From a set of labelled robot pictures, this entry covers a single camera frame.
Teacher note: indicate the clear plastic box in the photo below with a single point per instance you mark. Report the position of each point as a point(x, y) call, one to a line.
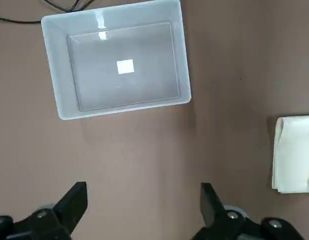
point(124, 97)

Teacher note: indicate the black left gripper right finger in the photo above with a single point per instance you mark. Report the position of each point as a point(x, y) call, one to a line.
point(219, 220)

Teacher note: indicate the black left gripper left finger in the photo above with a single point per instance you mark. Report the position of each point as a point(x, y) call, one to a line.
point(52, 222)

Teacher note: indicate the cream tablecloth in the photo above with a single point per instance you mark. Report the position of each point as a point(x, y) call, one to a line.
point(292, 155)

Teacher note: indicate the white square sticker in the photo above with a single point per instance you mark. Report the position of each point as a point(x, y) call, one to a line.
point(125, 67)

